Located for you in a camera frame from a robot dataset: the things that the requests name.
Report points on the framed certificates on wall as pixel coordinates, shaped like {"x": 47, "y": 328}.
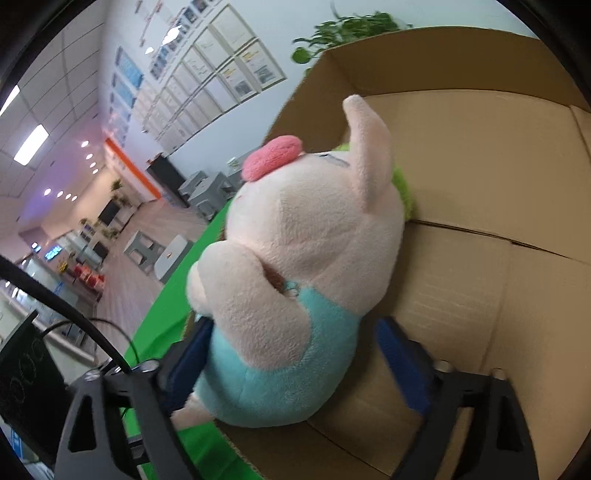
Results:
{"x": 200, "y": 60}

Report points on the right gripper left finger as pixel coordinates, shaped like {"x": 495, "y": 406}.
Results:
{"x": 121, "y": 420}

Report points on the large open cardboard tray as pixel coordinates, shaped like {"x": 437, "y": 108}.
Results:
{"x": 490, "y": 137}

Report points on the left potted green plant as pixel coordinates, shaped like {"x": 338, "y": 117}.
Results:
{"x": 342, "y": 30}

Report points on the green tablecloth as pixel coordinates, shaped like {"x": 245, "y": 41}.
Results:
{"x": 154, "y": 313}

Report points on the pink pig plush toy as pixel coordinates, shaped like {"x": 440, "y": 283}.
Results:
{"x": 309, "y": 247}

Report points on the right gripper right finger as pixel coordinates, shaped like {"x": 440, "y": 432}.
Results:
{"x": 498, "y": 444}

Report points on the grey plastic stool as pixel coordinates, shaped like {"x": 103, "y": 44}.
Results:
{"x": 207, "y": 195}

